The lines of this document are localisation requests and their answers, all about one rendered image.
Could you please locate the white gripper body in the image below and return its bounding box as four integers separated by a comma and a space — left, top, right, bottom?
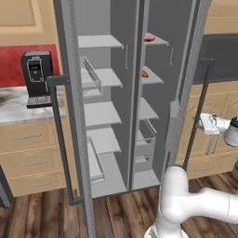
198, 112, 221, 136

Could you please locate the grey fridge door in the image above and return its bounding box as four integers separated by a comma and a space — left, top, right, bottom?
161, 0, 213, 175

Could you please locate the grey fridge shelf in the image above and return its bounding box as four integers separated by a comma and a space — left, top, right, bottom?
143, 32, 170, 47
138, 97, 160, 122
141, 65, 165, 86

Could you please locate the grey fridge drawer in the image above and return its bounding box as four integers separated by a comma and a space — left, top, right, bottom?
135, 118, 157, 158
134, 154, 154, 174

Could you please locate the grey fridge freezer cabinet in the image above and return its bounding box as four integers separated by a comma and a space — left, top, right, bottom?
73, 0, 199, 199

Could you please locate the grey freezer shelf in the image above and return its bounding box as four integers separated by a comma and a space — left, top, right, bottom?
77, 33, 125, 49
83, 100, 123, 128
81, 67, 124, 90
86, 126, 122, 155

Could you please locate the grey freezer door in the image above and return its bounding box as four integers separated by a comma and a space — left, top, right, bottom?
53, 0, 97, 238

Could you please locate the beige drawer front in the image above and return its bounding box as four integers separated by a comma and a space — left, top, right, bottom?
0, 147, 67, 180
6, 170, 71, 198
182, 152, 238, 180
0, 119, 63, 154

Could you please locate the dark grey built-in appliance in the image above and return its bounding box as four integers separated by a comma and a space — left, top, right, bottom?
192, 33, 238, 86

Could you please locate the grey door bin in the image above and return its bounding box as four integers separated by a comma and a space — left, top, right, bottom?
79, 56, 103, 95
86, 135, 106, 184

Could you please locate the black coffee machine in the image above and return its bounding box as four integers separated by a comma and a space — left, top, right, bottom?
20, 50, 55, 110

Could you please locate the dark grey fridge door handle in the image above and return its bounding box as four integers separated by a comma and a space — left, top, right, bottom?
181, 58, 216, 171

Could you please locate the silver cupboard door handle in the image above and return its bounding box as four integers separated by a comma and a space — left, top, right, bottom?
205, 133, 214, 156
213, 134, 221, 155

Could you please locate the silver drawer handle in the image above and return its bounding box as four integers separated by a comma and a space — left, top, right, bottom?
12, 133, 43, 140
30, 181, 51, 189
194, 166, 216, 173
21, 160, 49, 167

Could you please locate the beige wall cupboard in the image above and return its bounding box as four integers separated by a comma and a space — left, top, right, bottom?
203, 0, 238, 35

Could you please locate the dark grey freezer door handle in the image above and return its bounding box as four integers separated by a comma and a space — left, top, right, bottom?
46, 74, 86, 206

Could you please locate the beige wall cupboard door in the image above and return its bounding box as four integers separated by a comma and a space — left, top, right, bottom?
0, 0, 47, 34

